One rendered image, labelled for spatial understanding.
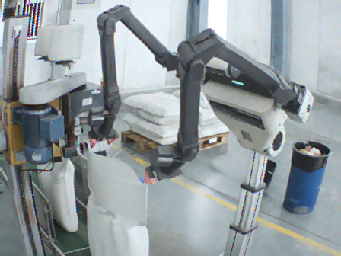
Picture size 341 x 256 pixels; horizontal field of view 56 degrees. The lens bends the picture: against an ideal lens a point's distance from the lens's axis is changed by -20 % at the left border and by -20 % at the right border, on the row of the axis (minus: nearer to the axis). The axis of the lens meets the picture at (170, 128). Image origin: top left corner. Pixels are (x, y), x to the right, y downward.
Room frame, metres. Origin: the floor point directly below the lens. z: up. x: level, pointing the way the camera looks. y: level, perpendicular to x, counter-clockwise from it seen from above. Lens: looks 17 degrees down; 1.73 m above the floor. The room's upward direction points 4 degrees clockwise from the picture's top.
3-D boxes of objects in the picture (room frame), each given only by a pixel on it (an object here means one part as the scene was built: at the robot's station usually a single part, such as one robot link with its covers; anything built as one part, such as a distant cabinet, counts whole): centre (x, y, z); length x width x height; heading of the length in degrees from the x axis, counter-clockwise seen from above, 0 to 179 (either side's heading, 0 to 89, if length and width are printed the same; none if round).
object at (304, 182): (3.17, -1.40, 0.32); 0.51 x 0.48 x 0.65; 132
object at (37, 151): (1.46, 0.59, 1.21); 0.15 x 0.15 x 0.25
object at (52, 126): (1.42, 0.49, 1.25); 0.10 x 0.08 x 0.12; 157
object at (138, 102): (4.95, 0.27, 0.56); 0.66 x 0.43 x 0.15; 129
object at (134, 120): (4.95, 0.26, 0.32); 0.67 x 0.42 x 0.14; 136
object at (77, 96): (1.91, 0.49, 1.21); 0.30 x 0.25 x 0.30; 42
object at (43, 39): (1.76, 0.66, 1.61); 0.15 x 0.14 x 0.17; 42
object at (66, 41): (1.56, 0.48, 1.61); 0.17 x 0.17 x 0.17
